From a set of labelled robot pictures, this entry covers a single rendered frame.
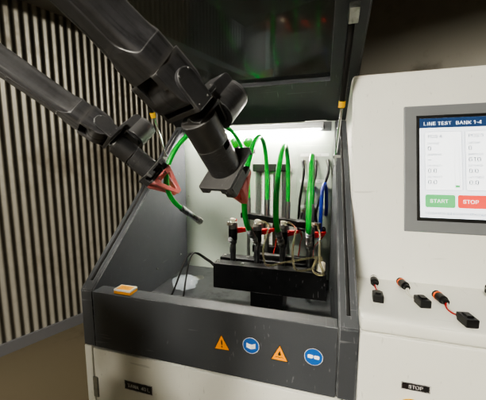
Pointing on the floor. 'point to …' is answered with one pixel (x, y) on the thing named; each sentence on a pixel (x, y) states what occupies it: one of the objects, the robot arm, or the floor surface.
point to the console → (418, 239)
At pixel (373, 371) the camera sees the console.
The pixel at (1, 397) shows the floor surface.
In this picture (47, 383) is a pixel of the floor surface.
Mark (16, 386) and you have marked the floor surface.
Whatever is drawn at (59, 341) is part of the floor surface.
